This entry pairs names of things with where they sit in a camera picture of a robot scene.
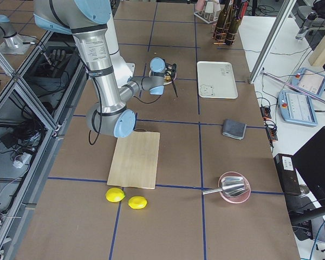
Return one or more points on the blue teach pendant far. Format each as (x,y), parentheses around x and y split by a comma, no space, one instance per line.
(310,81)

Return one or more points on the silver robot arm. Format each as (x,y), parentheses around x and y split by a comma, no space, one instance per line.
(13,43)
(92,27)

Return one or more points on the white bear tray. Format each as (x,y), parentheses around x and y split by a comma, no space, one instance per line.
(216,80)

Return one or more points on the black monitor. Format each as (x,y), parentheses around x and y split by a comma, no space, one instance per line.
(309,161)

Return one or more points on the light pink cup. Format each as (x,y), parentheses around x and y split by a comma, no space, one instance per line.
(200,5)

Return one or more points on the pink bowl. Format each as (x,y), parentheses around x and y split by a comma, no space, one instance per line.
(239,199)

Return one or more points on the black computer box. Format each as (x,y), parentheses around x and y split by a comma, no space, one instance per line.
(287,174)

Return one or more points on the dark wine bottle left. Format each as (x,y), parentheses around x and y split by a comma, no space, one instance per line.
(222,19)

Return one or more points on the wooden cutting board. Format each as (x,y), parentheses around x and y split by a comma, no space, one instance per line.
(135,161)

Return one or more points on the white round plate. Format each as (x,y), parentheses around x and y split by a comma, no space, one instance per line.
(167,83)

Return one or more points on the dark wine bottle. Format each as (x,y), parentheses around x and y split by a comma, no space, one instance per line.
(235,22)
(222,19)

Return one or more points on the whole yellow lemon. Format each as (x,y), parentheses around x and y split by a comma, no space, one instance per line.
(115,195)

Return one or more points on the metal scoop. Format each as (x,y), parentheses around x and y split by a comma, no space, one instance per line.
(230,186)

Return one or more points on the blue teach pendant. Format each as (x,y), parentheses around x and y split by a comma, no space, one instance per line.
(297,108)
(310,81)

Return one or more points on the copper wire bottle rack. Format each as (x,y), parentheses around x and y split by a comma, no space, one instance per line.
(225,35)

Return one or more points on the bread slice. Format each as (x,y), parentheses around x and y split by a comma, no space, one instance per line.
(167,78)

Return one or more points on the white wire cup rack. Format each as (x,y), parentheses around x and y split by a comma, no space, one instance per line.
(210,12)

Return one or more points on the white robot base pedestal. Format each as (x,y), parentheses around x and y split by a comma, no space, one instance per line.
(122,70)

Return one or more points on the blue teach pendant near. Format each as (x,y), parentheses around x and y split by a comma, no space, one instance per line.
(297,108)

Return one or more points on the grey folded cloth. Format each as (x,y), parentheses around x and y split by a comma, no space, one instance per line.
(234,129)

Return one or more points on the yellow lemon half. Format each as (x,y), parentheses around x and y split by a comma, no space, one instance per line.
(137,202)

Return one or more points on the dark wine bottle right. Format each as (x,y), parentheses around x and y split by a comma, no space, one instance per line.
(235,22)

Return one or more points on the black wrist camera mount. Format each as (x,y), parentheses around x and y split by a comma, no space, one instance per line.
(171,70)

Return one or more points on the orange black connector strip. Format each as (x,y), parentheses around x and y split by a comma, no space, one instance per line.
(270,125)

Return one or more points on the aluminium frame post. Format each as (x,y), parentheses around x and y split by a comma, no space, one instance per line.
(283,14)

